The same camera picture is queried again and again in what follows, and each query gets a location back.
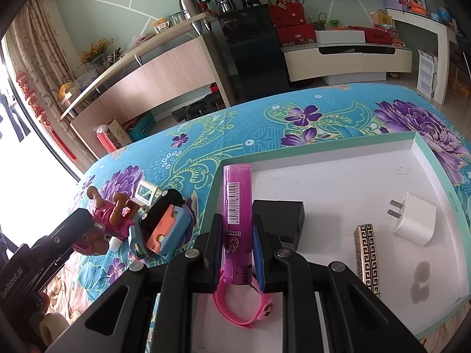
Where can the small red box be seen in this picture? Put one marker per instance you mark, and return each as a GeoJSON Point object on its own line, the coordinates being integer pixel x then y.
{"type": "Point", "coordinates": [215, 89]}

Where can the patterned curtain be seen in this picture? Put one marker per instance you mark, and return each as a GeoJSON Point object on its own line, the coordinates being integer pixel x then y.
{"type": "Point", "coordinates": [40, 40]}

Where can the white hair claw clip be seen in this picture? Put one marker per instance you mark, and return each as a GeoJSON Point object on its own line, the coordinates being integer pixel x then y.
{"type": "Point", "coordinates": [159, 193]}

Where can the black floor appliance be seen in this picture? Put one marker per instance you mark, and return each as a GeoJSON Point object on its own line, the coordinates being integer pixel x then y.
{"type": "Point", "coordinates": [197, 108]}

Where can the black power adapter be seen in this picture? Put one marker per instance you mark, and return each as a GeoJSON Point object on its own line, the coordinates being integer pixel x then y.
{"type": "Point", "coordinates": [283, 217]}

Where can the teal box with white inside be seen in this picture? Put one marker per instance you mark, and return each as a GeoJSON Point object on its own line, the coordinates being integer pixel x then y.
{"type": "Point", "coordinates": [331, 176]}

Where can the pink smartwatch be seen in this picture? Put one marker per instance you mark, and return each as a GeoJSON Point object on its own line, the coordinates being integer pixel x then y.
{"type": "Point", "coordinates": [224, 309]}

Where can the red flat gift box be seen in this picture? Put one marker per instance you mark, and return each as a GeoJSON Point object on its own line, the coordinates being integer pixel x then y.
{"type": "Point", "coordinates": [382, 35]}

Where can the black toy car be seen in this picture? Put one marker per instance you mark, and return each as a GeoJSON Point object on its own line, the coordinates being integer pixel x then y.
{"type": "Point", "coordinates": [165, 200]}

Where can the wooden bar counter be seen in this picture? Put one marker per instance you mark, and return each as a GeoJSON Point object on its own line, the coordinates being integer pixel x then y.
{"type": "Point", "coordinates": [165, 66]}

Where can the steel thermos jug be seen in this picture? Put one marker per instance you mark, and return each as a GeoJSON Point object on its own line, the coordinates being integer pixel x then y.
{"type": "Point", "coordinates": [187, 5]}

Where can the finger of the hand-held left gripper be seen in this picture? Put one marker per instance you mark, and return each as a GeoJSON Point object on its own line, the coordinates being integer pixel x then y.
{"type": "Point", "coordinates": [55, 268]}
{"type": "Point", "coordinates": [77, 222]}

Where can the white flat box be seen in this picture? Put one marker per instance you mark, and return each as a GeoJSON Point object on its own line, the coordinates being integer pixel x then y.
{"type": "Point", "coordinates": [340, 36]}

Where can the red hanging ornament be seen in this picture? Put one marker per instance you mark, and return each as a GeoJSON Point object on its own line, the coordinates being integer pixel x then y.
{"type": "Point", "coordinates": [40, 110]}

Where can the yellow box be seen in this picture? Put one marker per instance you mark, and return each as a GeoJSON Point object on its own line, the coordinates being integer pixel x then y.
{"type": "Point", "coordinates": [160, 25]}

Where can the beige paper bag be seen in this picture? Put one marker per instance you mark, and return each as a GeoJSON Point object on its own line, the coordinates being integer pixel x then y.
{"type": "Point", "coordinates": [119, 130]}

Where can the orange and blue toy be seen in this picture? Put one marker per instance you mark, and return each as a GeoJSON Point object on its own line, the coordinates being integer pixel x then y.
{"type": "Point", "coordinates": [165, 231]}

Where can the vase of yellow flowers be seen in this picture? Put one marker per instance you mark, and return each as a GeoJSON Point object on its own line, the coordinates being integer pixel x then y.
{"type": "Point", "coordinates": [95, 51]}

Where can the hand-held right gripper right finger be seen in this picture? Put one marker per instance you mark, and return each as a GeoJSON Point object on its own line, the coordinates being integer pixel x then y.
{"type": "Point", "coordinates": [259, 264]}

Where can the pink toy figure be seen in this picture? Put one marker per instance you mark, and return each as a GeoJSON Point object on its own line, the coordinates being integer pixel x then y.
{"type": "Point", "coordinates": [110, 220]}

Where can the white desk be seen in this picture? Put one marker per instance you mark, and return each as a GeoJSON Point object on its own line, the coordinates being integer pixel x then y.
{"type": "Point", "coordinates": [434, 25]}

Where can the small globe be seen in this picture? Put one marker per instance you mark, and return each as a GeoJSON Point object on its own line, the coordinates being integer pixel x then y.
{"type": "Point", "coordinates": [446, 14]}

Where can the teal storage crate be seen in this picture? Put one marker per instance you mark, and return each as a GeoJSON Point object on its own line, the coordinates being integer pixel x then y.
{"type": "Point", "coordinates": [141, 127]}

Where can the white plug charger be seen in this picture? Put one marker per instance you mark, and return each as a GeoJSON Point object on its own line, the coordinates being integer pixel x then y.
{"type": "Point", "coordinates": [415, 217]}

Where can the white printed carton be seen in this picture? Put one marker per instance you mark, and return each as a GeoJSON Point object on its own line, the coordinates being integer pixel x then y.
{"type": "Point", "coordinates": [427, 73]}

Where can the clear tape roll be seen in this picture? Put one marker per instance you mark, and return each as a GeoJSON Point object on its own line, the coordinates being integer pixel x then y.
{"type": "Point", "coordinates": [51, 329]}

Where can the gold and black lighter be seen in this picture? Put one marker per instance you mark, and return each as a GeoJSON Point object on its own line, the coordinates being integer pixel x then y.
{"type": "Point", "coordinates": [368, 261]}

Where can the white television stand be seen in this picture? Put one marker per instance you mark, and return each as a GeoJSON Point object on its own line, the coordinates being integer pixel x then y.
{"type": "Point", "coordinates": [349, 62]}

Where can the floral teal blanket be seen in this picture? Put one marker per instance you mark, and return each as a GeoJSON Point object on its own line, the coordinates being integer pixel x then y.
{"type": "Point", "coordinates": [257, 125]}

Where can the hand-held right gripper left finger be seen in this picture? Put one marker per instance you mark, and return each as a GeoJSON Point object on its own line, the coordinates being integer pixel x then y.
{"type": "Point", "coordinates": [215, 261]}

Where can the black water dispenser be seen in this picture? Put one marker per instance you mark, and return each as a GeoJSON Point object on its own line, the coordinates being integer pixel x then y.
{"type": "Point", "coordinates": [254, 55]}

